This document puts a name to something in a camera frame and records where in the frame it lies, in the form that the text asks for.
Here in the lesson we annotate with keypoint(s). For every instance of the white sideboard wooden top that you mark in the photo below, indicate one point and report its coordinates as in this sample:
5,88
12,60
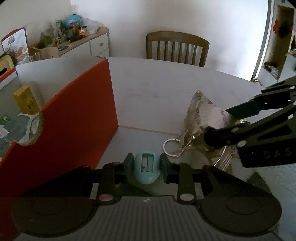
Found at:
93,45

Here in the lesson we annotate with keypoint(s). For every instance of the white wall cabinet unit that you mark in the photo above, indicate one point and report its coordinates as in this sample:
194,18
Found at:
276,60

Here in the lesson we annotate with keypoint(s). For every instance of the yellow tissue box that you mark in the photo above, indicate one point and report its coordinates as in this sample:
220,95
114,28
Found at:
6,66

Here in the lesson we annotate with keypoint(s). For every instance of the blue globe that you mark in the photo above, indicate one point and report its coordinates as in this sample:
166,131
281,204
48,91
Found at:
72,21

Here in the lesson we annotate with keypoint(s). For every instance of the light blue correction tape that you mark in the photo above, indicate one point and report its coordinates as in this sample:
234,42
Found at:
33,130

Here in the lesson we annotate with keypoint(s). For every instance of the silver foil snack bag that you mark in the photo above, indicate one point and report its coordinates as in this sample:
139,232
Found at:
203,114

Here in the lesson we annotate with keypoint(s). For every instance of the brown wooden chair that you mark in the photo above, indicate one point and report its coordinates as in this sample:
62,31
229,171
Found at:
177,47

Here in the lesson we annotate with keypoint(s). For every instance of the red white cardboard box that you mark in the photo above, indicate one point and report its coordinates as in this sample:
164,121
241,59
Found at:
78,124

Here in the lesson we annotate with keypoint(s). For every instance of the teal pencil sharpener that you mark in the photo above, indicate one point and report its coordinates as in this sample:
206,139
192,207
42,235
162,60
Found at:
146,167

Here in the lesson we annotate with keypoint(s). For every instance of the wooden tray holder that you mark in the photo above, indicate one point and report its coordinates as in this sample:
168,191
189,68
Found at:
45,53

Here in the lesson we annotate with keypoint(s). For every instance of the red dragon keychain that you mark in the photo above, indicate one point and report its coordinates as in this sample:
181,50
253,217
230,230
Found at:
175,147

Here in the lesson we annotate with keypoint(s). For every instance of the red white snack bag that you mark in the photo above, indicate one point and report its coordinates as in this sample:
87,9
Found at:
15,45

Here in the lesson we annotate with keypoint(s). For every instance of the white green plastic packet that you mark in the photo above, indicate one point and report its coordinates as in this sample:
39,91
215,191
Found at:
14,130

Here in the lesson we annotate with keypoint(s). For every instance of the yellow small box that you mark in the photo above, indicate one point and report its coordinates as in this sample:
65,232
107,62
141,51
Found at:
25,100

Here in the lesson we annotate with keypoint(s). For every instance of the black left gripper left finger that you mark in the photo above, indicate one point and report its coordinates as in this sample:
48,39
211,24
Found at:
110,177

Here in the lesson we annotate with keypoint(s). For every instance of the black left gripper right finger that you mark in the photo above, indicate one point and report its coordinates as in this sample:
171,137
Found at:
184,176

